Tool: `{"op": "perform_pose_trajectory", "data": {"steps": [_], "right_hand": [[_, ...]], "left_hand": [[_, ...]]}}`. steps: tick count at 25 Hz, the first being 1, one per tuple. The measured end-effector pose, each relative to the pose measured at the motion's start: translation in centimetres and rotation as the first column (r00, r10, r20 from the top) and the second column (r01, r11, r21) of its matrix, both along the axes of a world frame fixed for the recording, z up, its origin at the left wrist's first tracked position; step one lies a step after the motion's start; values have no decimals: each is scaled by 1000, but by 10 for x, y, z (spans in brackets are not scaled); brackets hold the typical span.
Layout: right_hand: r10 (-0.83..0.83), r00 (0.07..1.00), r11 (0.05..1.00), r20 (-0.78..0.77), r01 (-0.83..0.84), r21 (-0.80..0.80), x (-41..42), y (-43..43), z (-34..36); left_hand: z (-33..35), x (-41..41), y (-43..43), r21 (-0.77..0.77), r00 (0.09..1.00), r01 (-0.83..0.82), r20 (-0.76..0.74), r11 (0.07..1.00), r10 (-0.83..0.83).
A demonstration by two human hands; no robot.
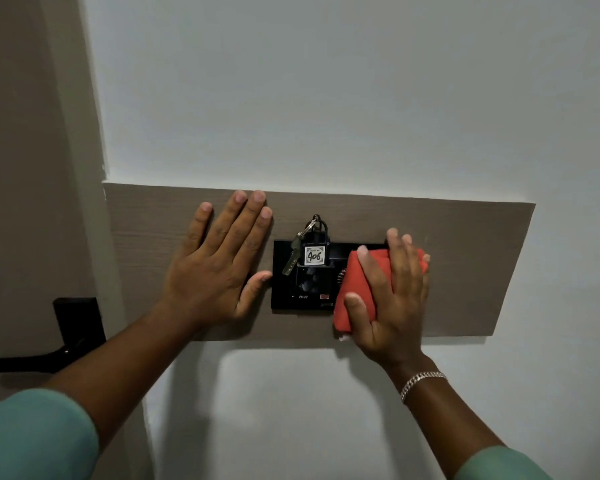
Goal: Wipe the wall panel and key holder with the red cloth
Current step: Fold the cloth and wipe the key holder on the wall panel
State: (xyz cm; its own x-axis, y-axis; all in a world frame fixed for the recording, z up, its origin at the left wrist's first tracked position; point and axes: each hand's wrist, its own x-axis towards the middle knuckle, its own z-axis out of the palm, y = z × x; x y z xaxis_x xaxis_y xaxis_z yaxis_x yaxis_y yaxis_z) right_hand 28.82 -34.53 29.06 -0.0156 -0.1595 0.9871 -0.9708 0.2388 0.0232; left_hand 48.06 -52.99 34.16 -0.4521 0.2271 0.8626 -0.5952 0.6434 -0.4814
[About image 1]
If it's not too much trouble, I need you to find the black wall switch panel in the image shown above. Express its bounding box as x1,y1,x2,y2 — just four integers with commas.
271,240,388,312

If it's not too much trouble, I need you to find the silver chain bracelet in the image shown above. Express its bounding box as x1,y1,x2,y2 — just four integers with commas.
400,372,448,404

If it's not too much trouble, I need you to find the red cleaning cloth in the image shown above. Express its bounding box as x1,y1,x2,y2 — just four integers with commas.
333,248,429,333

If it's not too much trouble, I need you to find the person's left forearm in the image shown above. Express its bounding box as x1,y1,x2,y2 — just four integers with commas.
0,301,203,480

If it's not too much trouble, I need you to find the black key tag holder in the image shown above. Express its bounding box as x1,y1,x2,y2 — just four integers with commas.
302,215,331,268

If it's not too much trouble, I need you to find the silver key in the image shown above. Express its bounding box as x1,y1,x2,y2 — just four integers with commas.
282,234,304,276

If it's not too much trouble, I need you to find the person's left hand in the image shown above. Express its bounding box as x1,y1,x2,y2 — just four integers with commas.
159,190,274,329

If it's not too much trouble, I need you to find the beige door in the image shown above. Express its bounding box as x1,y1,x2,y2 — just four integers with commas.
0,0,153,480

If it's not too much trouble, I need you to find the black door handle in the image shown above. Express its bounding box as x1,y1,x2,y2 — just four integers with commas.
0,297,107,374

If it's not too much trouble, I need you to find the person's right hand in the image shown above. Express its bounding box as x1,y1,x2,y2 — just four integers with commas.
343,228,431,368

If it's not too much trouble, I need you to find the wooden wall panel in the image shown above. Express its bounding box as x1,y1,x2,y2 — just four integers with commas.
102,182,536,342

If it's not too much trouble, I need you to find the person's right forearm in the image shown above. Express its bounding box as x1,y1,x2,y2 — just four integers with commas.
382,352,553,480

